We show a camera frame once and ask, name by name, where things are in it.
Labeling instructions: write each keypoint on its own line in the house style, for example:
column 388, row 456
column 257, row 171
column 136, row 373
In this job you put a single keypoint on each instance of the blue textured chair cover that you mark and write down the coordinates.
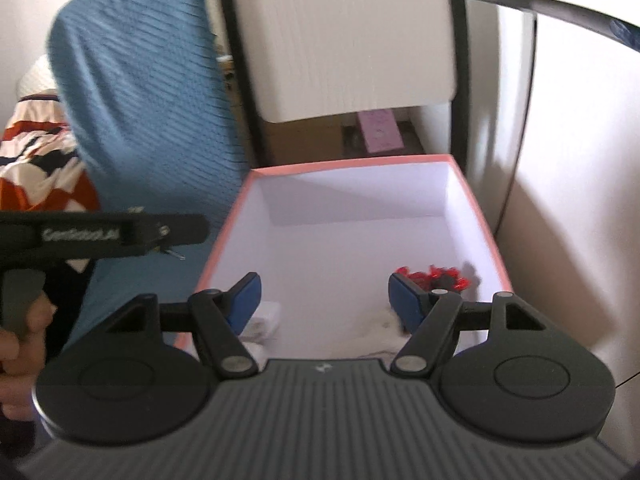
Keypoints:
column 140, row 85

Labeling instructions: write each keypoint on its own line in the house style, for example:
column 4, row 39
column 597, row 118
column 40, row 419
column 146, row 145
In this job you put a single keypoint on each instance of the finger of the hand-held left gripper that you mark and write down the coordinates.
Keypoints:
column 187, row 227

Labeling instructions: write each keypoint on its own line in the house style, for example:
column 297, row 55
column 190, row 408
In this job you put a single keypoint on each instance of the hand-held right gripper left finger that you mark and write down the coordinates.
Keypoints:
column 246, row 305

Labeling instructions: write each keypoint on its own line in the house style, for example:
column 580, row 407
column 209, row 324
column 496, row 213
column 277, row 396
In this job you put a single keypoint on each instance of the person's left hand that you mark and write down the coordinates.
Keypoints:
column 22, row 360

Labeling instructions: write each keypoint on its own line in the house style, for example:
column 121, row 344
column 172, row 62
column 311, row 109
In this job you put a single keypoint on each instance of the white quilted pillow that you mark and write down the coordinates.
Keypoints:
column 37, row 77

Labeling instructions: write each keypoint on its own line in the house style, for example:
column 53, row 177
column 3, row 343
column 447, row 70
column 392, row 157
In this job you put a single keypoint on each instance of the pink cardboard box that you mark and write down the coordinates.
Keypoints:
column 350, row 240

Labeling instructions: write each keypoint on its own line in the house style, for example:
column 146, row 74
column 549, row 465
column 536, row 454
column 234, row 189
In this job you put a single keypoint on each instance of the red black toy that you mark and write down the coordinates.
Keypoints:
column 435, row 276

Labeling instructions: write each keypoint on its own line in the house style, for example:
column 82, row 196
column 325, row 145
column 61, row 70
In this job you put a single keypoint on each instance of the black curved metal bar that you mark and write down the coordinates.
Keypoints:
column 550, row 10

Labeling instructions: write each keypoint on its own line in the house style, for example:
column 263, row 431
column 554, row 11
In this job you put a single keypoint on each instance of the brown cardboard box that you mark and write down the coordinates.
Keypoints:
column 300, row 140

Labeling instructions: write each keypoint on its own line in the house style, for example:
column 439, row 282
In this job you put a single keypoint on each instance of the red white black striped blanket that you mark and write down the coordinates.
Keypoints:
column 30, row 170

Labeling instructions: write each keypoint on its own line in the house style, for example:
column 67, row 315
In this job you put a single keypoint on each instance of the pink flat packet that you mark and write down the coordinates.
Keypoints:
column 380, row 132

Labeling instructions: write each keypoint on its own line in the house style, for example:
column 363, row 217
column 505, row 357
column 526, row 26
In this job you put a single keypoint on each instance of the white chair with black frame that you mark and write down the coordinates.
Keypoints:
column 340, row 35

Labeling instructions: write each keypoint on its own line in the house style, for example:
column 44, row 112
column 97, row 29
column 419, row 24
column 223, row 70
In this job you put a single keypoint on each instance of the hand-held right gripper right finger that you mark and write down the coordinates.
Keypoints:
column 406, row 302

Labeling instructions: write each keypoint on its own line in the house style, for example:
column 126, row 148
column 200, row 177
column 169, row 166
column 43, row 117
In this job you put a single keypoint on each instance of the white charger plug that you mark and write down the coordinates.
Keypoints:
column 254, row 352
column 264, row 320

